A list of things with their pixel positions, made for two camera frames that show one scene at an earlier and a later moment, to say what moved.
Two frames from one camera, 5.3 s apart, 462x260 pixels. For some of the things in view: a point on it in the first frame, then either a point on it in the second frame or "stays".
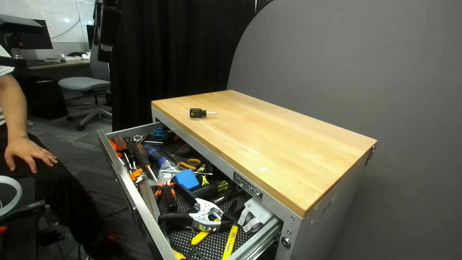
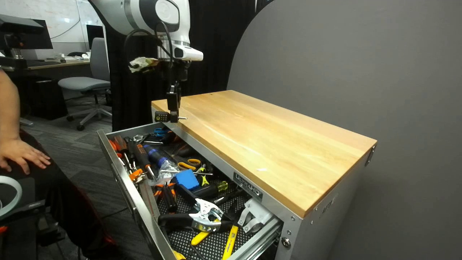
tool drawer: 198,208 stays
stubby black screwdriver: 200,112 → 162,115
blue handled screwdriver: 161,159 stays
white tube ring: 13,180 stays
